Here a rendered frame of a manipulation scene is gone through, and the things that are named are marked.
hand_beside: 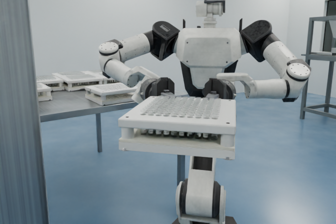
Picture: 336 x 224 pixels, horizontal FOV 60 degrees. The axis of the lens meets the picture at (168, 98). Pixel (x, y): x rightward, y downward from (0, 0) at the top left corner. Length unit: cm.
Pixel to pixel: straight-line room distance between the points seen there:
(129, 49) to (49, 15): 382
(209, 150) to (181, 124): 8
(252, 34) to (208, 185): 63
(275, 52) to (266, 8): 592
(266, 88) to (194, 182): 47
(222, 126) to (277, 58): 66
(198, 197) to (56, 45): 414
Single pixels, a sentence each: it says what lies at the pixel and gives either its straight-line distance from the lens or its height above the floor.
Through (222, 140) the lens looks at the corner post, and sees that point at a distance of 60.
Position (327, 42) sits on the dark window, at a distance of 712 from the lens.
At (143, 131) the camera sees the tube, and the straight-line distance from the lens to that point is 66.
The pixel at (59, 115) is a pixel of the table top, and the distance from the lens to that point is 149.
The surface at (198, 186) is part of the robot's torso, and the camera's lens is 121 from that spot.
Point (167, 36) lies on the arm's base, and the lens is 129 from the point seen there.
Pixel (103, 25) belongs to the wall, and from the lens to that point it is 516.
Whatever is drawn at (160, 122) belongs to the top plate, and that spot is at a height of 105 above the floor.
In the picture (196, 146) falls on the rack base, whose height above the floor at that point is 100.
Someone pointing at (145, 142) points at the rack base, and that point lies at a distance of 62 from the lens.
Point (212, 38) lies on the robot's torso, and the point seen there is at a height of 122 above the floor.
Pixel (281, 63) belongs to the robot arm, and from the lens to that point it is 118.
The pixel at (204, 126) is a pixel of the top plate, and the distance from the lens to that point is 58.
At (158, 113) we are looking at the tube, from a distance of 63.
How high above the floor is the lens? 122
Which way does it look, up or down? 12 degrees down
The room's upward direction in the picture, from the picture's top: straight up
